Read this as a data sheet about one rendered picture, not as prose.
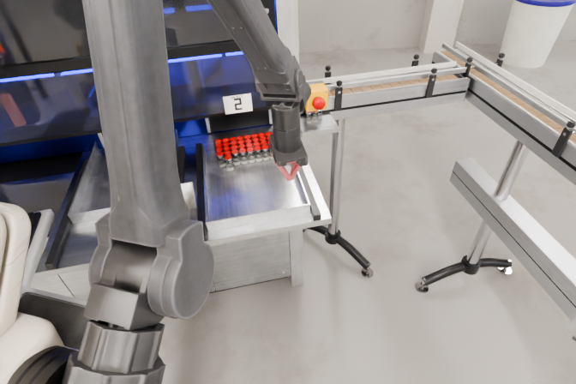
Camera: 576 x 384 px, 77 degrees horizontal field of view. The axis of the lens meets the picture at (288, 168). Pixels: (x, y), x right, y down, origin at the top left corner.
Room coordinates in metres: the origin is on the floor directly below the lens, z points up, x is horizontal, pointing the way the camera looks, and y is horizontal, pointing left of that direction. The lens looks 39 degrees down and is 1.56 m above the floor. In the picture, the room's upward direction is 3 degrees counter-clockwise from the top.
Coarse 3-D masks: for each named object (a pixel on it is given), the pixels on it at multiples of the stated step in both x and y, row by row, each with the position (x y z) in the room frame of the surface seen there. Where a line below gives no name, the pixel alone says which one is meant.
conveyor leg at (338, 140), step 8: (336, 120) 1.21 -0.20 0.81; (344, 120) 1.21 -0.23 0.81; (344, 128) 1.22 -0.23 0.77; (336, 136) 1.21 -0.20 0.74; (344, 136) 1.22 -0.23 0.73; (336, 144) 1.21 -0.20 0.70; (336, 152) 1.21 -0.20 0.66; (336, 160) 1.21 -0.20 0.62; (336, 168) 1.21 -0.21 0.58; (336, 176) 1.21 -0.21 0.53; (336, 184) 1.21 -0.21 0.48; (336, 192) 1.21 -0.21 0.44; (336, 200) 1.21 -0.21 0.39; (336, 208) 1.21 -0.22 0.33; (336, 216) 1.21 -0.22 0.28; (328, 224) 1.23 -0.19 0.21; (336, 224) 1.21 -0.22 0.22; (328, 232) 1.22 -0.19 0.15; (336, 232) 1.21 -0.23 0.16
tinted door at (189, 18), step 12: (168, 0) 0.98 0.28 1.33; (180, 0) 0.99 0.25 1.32; (192, 0) 0.99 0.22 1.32; (204, 0) 1.00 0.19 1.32; (168, 12) 0.98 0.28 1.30; (180, 12) 0.99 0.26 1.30; (192, 12) 0.99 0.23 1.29; (204, 12) 1.00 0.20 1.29; (168, 24) 0.98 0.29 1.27; (180, 24) 0.99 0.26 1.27; (192, 24) 0.99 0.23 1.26; (204, 24) 1.00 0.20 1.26; (216, 24) 1.00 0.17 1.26; (168, 36) 0.98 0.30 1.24; (180, 36) 0.98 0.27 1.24; (192, 36) 0.99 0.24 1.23; (204, 36) 1.00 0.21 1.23; (216, 36) 1.00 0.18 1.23; (228, 36) 1.01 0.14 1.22
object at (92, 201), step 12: (96, 144) 0.99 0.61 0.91; (96, 156) 0.95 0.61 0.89; (96, 168) 0.89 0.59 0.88; (84, 180) 0.81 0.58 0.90; (96, 180) 0.83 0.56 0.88; (108, 180) 0.83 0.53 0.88; (84, 192) 0.78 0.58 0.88; (96, 192) 0.78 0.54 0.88; (108, 192) 0.77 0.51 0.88; (72, 204) 0.70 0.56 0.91; (84, 204) 0.73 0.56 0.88; (96, 204) 0.73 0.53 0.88; (108, 204) 0.73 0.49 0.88; (72, 216) 0.66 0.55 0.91; (84, 216) 0.67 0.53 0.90; (96, 216) 0.67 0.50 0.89
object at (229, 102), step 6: (228, 96) 0.99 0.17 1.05; (234, 96) 0.99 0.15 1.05; (240, 96) 1.00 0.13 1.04; (246, 96) 1.00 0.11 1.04; (228, 102) 0.99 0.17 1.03; (234, 102) 0.99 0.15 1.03; (246, 102) 1.00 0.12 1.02; (228, 108) 0.99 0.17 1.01; (234, 108) 0.99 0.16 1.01; (246, 108) 1.00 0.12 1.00; (252, 108) 1.00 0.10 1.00
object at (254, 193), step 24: (216, 168) 0.86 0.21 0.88; (240, 168) 0.85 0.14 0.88; (264, 168) 0.85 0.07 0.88; (288, 168) 0.84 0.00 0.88; (216, 192) 0.75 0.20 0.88; (240, 192) 0.75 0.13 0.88; (264, 192) 0.74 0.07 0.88; (288, 192) 0.74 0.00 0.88; (216, 216) 0.66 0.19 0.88; (240, 216) 0.62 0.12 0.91; (264, 216) 0.63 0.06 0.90; (288, 216) 0.64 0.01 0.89
